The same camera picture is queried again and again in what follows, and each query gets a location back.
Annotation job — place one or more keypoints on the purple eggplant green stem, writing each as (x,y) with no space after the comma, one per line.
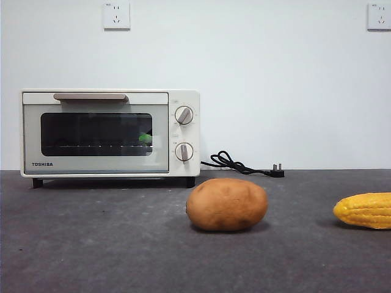
(145,138)

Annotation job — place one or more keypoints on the beige oven knob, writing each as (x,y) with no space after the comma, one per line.
(184,152)
(184,115)

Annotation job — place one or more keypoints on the white toaster oven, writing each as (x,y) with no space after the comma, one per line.
(191,134)

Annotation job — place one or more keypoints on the brown potato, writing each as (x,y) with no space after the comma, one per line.
(227,204)

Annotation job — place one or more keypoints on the yellow corn cob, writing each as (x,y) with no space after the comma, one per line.
(363,210)

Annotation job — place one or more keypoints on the white wall socket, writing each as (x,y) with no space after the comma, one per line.
(116,15)
(379,16)

